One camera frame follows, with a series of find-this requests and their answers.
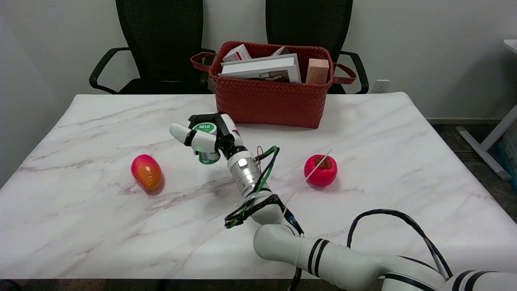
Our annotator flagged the blue storage box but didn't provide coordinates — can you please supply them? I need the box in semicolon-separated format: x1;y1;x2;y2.
498;121;517;180

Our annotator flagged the red woven basket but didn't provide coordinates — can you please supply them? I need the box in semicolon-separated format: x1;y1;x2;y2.
191;40;357;129

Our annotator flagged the white side desk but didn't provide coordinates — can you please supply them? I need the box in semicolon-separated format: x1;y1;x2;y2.
456;39;517;181

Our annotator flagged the red yellow toy mango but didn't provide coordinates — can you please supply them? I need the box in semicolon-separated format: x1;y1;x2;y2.
130;154;163;190

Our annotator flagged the green robot cable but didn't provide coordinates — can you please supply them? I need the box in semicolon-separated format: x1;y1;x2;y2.
224;145;280;229

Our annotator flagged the black mesh office chair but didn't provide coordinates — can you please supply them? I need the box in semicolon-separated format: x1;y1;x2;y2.
265;0;369;94
89;0;216;95

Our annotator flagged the pink white small box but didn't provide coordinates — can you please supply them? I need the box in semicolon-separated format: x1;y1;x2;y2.
222;44;252;63

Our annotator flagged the white book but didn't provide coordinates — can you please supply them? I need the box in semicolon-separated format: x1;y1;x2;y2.
218;53;302;83

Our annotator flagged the red apple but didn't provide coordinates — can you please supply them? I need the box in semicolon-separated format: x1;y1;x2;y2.
304;154;338;187

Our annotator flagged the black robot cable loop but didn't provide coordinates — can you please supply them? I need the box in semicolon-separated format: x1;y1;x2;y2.
347;209;454;279

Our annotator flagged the green gum jar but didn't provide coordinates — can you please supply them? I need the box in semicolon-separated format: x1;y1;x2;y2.
193;122;221;164

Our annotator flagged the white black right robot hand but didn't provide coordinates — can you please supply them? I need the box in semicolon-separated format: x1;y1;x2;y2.
169;113;248;160

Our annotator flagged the wooden block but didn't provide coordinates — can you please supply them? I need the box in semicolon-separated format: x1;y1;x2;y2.
306;58;330;85

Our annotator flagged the white zip tie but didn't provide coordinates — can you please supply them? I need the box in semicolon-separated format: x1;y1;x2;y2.
283;149;333;215

